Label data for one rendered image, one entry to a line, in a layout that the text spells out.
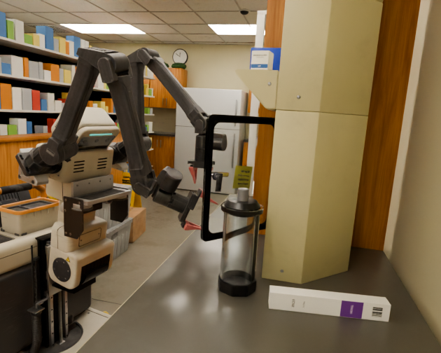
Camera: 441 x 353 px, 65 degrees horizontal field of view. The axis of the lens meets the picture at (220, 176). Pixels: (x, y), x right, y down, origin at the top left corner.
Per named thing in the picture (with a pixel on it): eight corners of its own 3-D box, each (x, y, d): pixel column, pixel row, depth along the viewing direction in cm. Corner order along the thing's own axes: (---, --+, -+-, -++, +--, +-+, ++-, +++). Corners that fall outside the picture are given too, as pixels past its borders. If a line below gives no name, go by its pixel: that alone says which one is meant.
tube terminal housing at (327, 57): (341, 249, 124) (370, 21, 110) (354, 293, 93) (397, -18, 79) (271, 239, 130) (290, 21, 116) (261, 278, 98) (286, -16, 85)
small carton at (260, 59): (271, 75, 101) (274, 53, 100) (267, 73, 96) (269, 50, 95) (255, 75, 102) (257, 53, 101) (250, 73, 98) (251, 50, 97)
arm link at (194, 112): (150, 59, 154) (134, 55, 144) (157, 49, 152) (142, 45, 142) (208, 132, 148) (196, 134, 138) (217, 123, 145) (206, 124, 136)
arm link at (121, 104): (114, 57, 107) (93, 59, 97) (130, 54, 105) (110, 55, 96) (145, 185, 121) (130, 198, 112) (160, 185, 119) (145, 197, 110)
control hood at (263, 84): (283, 112, 121) (285, 82, 119) (276, 109, 90) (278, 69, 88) (250, 110, 124) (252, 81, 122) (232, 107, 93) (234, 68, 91)
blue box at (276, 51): (282, 81, 116) (285, 53, 115) (281, 78, 107) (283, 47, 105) (253, 80, 119) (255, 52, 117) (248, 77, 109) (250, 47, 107)
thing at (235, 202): (266, 213, 89) (268, 189, 88) (246, 221, 82) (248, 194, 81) (237, 206, 95) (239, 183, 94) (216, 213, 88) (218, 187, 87)
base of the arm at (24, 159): (45, 153, 131) (14, 155, 120) (56, 141, 127) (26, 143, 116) (54, 172, 130) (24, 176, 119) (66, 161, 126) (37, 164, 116)
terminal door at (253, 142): (270, 227, 127) (279, 118, 120) (201, 242, 109) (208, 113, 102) (268, 227, 128) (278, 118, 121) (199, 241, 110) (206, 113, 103)
